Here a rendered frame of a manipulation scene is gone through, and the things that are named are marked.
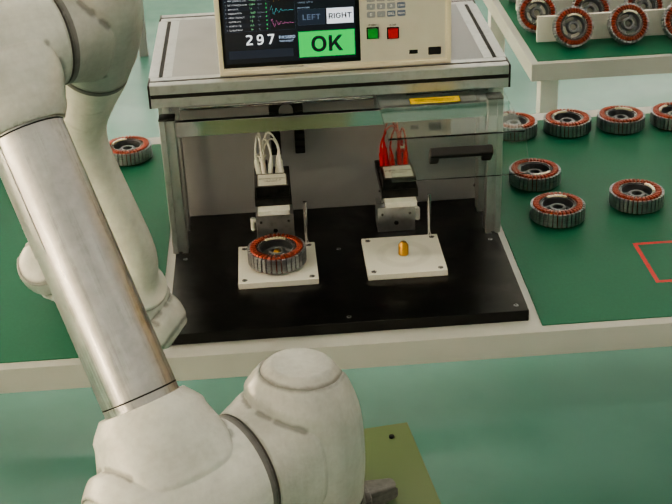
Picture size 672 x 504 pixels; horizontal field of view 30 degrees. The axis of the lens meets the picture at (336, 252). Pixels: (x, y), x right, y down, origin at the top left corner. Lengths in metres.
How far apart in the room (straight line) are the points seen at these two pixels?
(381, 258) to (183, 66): 0.53
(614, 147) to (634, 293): 0.68
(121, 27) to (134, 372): 0.45
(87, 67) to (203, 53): 0.86
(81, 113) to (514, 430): 1.77
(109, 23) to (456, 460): 1.79
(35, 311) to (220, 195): 0.47
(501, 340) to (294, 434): 0.71
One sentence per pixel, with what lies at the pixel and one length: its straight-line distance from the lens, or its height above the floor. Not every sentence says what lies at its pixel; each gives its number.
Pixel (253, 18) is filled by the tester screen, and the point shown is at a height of 1.22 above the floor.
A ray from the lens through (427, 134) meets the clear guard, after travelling 2.21.
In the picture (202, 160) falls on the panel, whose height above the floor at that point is 0.89.
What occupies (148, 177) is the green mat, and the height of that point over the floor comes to 0.75.
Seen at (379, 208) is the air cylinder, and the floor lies 0.82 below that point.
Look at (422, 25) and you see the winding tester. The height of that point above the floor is 1.19.
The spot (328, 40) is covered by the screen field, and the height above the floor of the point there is 1.17.
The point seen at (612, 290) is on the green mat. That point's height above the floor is 0.75.
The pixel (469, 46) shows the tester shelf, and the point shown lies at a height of 1.11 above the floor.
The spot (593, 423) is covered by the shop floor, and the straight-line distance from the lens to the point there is 3.31.
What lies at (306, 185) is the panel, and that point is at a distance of 2.61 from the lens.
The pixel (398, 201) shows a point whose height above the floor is 0.88.
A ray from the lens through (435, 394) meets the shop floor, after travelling 3.39.
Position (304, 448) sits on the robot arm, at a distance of 1.62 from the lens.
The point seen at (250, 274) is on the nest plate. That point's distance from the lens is 2.36.
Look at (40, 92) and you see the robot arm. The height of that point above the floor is 1.38.
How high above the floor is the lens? 1.92
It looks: 28 degrees down
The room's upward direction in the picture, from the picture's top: 3 degrees counter-clockwise
